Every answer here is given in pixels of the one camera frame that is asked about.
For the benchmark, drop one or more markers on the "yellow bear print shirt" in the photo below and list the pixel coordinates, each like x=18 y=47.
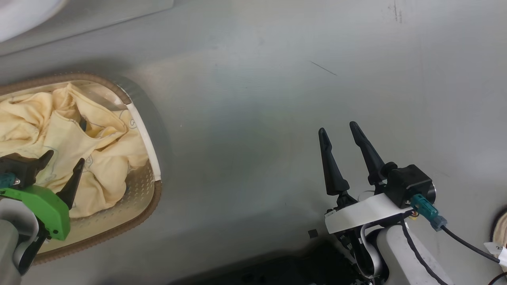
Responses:
x=99 y=174

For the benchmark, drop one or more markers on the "white front-load washing machine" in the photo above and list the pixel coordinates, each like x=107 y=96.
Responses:
x=79 y=23

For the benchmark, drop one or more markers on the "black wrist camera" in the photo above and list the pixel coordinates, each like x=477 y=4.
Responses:
x=408 y=184
x=20 y=166

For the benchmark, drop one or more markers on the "round beige dark-rimmed object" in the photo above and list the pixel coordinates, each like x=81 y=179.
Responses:
x=502 y=227

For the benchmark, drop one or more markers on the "teal camera connector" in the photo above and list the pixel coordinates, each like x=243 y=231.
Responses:
x=7 y=181
x=425 y=209

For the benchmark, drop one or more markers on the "teal left camera connector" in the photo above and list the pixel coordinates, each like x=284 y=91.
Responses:
x=7 y=181

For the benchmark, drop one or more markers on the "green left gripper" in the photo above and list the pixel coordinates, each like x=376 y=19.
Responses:
x=47 y=209

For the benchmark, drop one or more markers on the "cream perforated laundry basket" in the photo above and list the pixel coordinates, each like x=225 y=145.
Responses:
x=134 y=209

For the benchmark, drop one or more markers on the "teal right camera connector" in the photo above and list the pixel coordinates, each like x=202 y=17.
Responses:
x=425 y=209

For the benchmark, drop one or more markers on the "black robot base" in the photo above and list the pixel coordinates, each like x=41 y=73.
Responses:
x=277 y=273

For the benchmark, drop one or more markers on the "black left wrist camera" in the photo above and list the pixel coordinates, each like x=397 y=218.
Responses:
x=20 y=166

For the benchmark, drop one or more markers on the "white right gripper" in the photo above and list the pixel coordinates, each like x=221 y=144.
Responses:
x=364 y=213

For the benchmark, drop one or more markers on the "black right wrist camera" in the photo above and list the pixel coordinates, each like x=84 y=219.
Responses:
x=408 y=184

